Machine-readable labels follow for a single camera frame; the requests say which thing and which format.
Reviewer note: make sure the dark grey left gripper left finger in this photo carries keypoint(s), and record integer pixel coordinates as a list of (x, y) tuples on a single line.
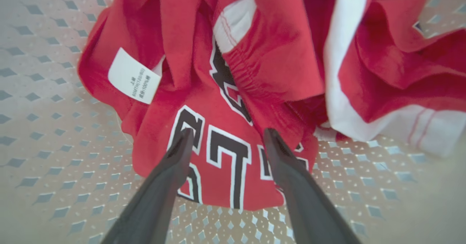
[(156, 200)]

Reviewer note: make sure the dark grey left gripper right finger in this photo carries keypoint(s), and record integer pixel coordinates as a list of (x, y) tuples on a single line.
[(305, 207)]

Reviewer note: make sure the red jersey garment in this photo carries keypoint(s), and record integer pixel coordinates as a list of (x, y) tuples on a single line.
[(393, 65)]

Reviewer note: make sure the red jersey with black lettering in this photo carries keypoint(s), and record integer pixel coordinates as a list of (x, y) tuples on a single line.
[(153, 134)]

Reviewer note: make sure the cream perforated plastic laundry basket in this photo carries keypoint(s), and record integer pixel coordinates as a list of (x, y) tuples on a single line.
[(54, 127)]

